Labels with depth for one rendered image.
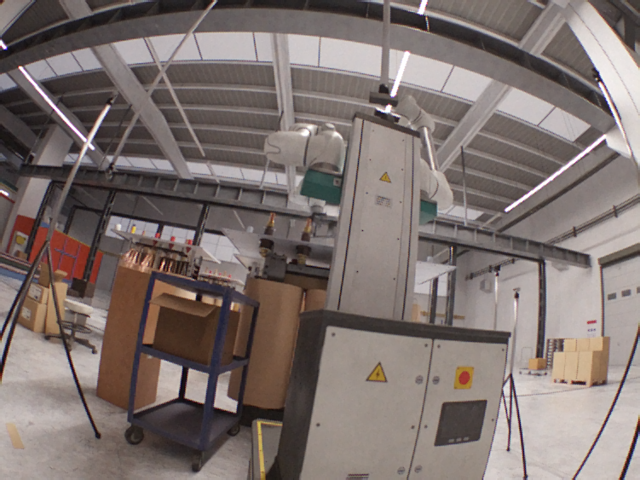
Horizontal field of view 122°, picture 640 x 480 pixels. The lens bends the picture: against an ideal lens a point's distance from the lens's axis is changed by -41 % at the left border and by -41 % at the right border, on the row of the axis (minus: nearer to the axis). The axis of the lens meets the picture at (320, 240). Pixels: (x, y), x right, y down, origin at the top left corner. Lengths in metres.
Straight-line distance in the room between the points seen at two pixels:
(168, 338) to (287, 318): 0.89
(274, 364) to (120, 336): 1.04
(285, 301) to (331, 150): 1.09
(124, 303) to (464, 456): 1.94
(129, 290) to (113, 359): 0.47
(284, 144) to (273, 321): 1.16
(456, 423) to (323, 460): 0.34
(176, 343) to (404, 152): 1.38
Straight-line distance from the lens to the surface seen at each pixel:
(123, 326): 2.08
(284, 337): 2.06
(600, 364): 7.54
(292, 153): 1.42
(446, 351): 0.77
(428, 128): 2.05
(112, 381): 2.18
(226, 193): 11.41
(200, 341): 1.42
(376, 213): 1.22
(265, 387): 2.08
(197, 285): 1.41
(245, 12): 4.88
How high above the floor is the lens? 0.79
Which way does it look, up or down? 17 degrees up
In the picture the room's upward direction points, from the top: 10 degrees clockwise
